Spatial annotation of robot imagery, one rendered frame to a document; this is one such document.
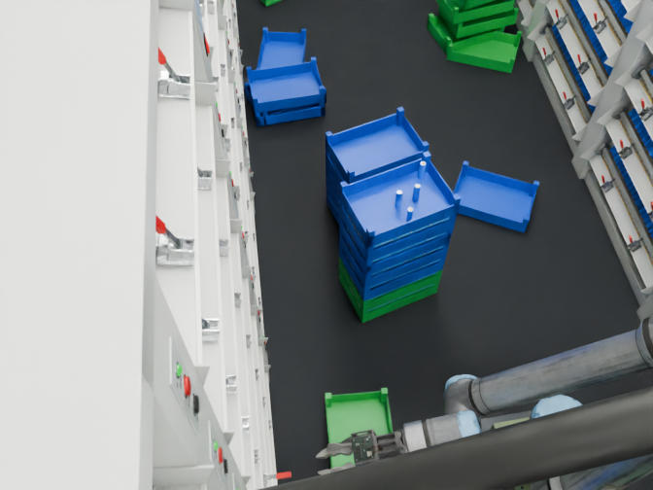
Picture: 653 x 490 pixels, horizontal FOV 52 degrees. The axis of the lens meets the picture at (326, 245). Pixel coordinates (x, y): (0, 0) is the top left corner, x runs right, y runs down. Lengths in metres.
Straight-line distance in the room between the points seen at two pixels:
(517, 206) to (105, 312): 2.38
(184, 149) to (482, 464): 0.66
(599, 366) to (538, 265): 1.13
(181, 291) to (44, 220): 0.27
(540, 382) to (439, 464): 1.29
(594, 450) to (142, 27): 0.51
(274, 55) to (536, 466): 3.04
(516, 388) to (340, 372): 0.84
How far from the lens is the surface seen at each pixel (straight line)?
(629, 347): 1.50
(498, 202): 2.74
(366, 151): 2.41
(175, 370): 0.55
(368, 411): 2.25
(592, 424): 0.30
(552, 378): 1.58
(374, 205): 2.06
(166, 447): 0.58
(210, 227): 1.05
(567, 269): 2.63
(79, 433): 0.44
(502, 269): 2.57
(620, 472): 1.62
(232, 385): 1.11
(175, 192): 0.84
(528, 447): 0.30
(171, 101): 0.94
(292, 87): 2.99
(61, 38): 0.67
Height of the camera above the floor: 2.12
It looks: 56 degrees down
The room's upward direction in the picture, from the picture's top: 1 degrees counter-clockwise
